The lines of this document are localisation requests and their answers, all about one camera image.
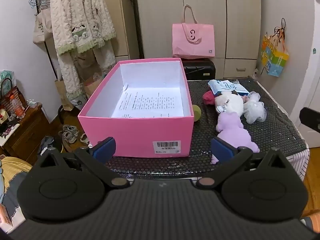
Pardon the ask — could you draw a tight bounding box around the black coat rack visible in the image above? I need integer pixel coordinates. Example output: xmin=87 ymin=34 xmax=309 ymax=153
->
xmin=34 ymin=0 xmax=66 ymax=124

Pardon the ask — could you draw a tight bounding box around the printed bed blanket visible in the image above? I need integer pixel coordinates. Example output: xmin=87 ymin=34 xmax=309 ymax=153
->
xmin=0 ymin=156 xmax=33 ymax=230

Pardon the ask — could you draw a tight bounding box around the canvas tote bag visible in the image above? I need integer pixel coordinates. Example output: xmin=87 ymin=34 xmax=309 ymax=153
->
xmin=33 ymin=0 xmax=54 ymax=46

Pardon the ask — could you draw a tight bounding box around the floral tissue pack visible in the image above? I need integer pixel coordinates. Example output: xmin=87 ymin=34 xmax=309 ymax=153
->
xmin=0 ymin=70 xmax=17 ymax=87

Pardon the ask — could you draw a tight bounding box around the printed paper sheet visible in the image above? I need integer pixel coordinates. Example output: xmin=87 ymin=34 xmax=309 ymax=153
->
xmin=111 ymin=83 xmax=184 ymax=119

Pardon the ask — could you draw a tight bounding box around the purple plush toy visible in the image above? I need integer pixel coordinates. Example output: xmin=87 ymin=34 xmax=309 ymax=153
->
xmin=210 ymin=112 xmax=261 ymax=165

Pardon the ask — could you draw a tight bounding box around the white door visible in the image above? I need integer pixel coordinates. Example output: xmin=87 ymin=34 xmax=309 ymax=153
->
xmin=289 ymin=0 xmax=320 ymax=141

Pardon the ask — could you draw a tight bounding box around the cream fleece jacket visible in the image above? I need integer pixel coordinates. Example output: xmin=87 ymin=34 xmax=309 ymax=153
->
xmin=50 ymin=0 xmax=117 ymax=56

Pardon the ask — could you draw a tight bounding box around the blue white tissue packet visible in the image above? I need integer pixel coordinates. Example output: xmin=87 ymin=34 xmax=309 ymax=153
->
xmin=208 ymin=79 xmax=249 ymax=97

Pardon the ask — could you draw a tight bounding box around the grey sneakers pair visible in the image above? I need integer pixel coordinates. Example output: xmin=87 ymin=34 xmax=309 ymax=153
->
xmin=58 ymin=124 xmax=81 ymax=144

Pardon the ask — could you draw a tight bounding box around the black suitcase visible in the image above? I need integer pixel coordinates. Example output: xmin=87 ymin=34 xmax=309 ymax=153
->
xmin=182 ymin=59 xmax=217 ymax=81

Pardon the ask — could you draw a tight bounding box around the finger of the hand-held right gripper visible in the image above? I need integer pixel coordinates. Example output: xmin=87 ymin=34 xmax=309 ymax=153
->
xmin=299 ymin=107 xmax=320 ymax=133

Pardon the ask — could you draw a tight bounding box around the orange white carton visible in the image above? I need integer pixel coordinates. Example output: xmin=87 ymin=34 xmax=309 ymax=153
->
xmin=0 ymin=203 xmax=13 ymax=233

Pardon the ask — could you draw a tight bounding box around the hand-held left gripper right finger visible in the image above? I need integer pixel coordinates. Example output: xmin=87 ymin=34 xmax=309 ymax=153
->
xmin=196 ymin=138 xmax=285 ymax=189

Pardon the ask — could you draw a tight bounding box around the orange drink bottle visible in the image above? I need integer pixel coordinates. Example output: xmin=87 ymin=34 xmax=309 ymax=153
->
xmin=11 ymin=95 xmax=26 ymax=119

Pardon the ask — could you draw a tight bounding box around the brown paper bag green logo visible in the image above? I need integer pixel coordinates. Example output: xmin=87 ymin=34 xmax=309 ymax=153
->
xmin=55 ymin=74 xmax=87 ymax=111

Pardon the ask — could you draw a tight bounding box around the red plush ball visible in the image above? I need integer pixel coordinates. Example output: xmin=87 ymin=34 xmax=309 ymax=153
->
xmin=202 ymin=90 xmax=220 ymax=106

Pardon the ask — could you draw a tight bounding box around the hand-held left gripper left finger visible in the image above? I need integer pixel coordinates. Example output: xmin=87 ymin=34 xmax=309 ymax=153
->
xmin=37 ymin=137 xmax=131 ymax=189

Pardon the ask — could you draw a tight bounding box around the pink cardboard box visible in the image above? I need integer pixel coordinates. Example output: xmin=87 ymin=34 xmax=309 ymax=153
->
xmin=78 ymin=57 xmax=195 ymax=158

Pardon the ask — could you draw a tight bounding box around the woven basket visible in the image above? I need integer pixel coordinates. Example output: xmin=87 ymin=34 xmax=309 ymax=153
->
xmin=0 ymin=78 xmax=27 ymax=113

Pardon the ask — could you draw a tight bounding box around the wooden nightstand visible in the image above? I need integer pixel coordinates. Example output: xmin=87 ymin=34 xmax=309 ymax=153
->
xmin=0 ymin=103 xmax=51 ymax=163

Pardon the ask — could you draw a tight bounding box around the pink tote bag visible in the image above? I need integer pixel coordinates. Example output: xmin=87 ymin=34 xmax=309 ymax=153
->
xmin=172 ymin=4 xmax=215 ymax=59

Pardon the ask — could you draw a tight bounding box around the white plush toy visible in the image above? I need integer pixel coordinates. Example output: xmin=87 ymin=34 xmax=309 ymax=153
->
xmin=214 ymin=90 xmax=244 ymax=115

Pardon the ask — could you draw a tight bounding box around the beige wardrobe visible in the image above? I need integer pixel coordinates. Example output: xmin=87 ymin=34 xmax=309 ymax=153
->
xmin=110 ymin=0 xmax=262 ymax=79

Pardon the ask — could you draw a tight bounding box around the colourful paper gift bag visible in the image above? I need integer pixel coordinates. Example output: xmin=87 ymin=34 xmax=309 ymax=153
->
xmin=261 ymin=18 xmax=290 ymax=78

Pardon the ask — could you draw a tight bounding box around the green ball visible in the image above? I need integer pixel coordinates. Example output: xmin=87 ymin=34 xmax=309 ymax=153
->
xmin=192 ymin=104 xmax=202 ymax=122

